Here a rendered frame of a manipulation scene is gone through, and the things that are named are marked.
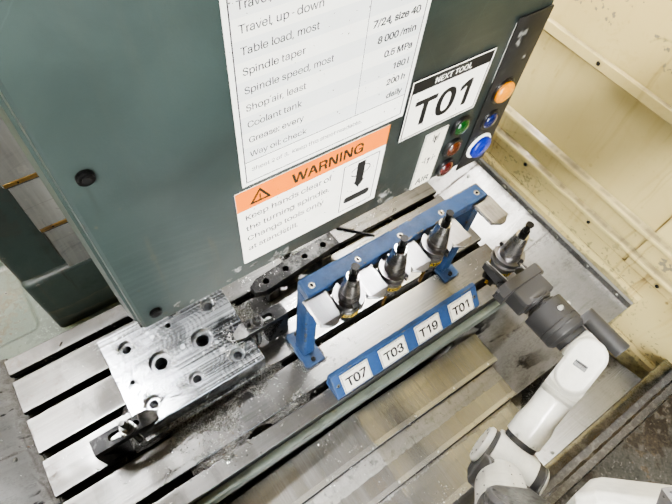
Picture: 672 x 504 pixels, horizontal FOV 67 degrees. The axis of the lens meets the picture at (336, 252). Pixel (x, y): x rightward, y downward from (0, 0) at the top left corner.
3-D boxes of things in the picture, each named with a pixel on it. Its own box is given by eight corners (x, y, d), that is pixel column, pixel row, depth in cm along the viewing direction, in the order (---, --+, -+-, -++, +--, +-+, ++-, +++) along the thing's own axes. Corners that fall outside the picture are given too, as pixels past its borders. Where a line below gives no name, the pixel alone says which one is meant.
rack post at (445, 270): (459, 274, 138) (496, 209, 113) (444, 283, 136) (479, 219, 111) (435, 248, 142) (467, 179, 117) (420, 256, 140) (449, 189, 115)
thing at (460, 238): (474, 241, 106) (475, 239, 106) (456, 252, 105) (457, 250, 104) (452, 218, 109) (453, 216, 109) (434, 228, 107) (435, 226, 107)
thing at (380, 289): (392, 291, 99) (393, 289, 98) (371, 304, 97) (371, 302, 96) (371, 264, 101) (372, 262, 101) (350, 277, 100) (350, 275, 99)
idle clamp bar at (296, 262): (338, 255, 138) (340, 243, 133) (259, 308, 128) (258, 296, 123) (327, 243, 140) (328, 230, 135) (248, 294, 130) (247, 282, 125)
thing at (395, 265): (394, 253, 101) (401, 234, 96) (410, 268, 100) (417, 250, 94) (379, 265, 100) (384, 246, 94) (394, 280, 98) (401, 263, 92)
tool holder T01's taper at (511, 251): (508, 240, 105) (520, 221, 99) (525, 254, 103) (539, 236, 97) (494, 251, 103) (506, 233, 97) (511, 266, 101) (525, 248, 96)
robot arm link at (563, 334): (540, 338, 107) (581, 382, 103) (537, 336, 98) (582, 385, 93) (583, 303, 105) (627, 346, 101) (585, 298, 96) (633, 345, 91)
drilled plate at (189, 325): (265, 365, 116) (264, 357, 112) (145, 438, 106) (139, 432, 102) (218, 290, 126) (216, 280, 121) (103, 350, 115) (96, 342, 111)
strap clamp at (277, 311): (288, 331, 126) (288, 304, 113) (241, 358, 121) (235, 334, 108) (281, 320, 127) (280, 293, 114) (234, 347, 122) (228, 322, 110)
